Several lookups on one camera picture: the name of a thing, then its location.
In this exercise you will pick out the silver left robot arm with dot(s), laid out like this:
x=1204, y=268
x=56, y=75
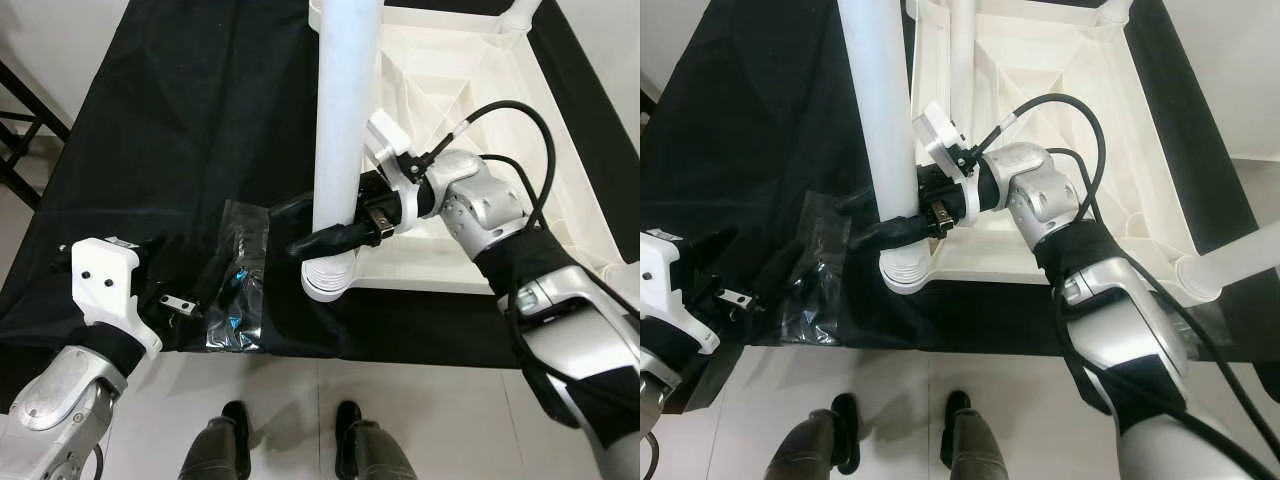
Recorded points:
x=665, y=370
x=60, y=410

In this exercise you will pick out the clear tape strip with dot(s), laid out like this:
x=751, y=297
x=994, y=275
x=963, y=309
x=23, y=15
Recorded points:
x=238, y=280
x=815, y=275

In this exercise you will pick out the black tablecloth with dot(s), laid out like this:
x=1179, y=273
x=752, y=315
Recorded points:
x=760, y=120
x=180, y=130

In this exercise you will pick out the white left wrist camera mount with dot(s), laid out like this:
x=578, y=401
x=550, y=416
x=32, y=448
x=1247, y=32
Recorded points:
x=105, y=285
x=675, y=280

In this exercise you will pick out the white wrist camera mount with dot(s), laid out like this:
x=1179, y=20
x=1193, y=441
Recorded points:
x=390, y=135
x=675, y=280
x=105, y=285
x=940, y=128

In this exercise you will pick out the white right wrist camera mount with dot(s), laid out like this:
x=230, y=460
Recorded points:
x=390, y=135
x=940, y=128

